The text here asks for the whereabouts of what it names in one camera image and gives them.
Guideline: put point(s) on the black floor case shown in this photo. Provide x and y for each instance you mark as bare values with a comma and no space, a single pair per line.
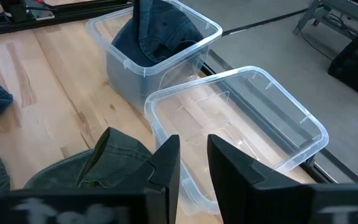
356,62

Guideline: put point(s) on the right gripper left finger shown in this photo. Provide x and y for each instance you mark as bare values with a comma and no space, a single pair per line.
165,174

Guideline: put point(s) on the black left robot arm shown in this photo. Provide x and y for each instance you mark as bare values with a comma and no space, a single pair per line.
12,11

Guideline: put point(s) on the grey metal stand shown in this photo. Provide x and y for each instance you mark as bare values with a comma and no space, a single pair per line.
328,9

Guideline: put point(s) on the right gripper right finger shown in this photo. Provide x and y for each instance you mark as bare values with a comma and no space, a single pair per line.
241,193

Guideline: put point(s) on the clear plastic bin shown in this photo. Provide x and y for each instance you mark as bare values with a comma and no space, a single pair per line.
135,81
244,124

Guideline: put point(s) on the dark blue jeans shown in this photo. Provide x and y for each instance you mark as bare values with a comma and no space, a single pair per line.
160,34

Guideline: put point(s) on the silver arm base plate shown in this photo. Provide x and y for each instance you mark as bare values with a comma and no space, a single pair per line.
40,14

